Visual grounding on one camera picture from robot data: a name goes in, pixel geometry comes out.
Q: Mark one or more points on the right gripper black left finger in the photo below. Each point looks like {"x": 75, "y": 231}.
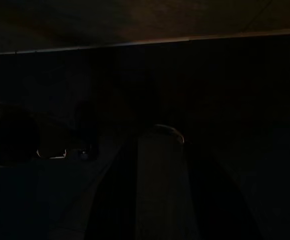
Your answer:
{"x": 119, "y": 200}

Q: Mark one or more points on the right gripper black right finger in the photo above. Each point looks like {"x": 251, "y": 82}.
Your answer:
{"x": 209, "y": 205}

